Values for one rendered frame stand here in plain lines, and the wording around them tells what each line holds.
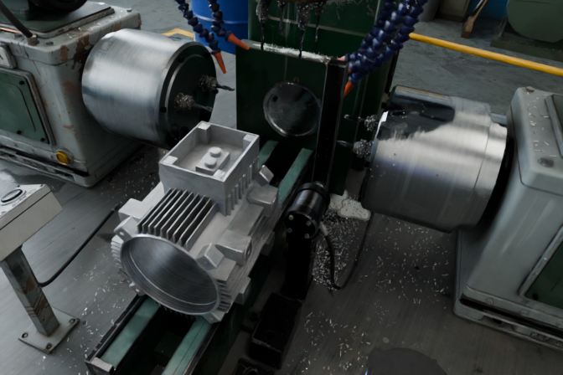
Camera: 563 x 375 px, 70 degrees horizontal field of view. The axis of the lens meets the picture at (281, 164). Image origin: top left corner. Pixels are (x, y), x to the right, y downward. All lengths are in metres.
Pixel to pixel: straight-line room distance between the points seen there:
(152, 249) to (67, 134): 0.45
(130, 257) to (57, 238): 0.39
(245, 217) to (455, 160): 0.34
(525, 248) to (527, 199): 0.10
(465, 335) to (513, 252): 0.20
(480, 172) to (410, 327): 0.32
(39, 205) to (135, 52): 0.37
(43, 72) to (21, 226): 0.41
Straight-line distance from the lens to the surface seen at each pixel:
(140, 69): 0.87
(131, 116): 0.89
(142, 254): 0.67
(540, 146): 0.73
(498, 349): 0.90
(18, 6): 1.10
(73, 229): 1.02
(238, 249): 0.54
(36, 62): 0.99
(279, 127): 0.98
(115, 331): 0.68
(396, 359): 0.32
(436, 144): 0.70
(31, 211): 0.69
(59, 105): 1.01
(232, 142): 0.65
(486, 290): 0.84
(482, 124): 0.74
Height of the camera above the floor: 1.49
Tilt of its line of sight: 38 degrees down
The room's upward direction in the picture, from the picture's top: 4 degrees clockwise
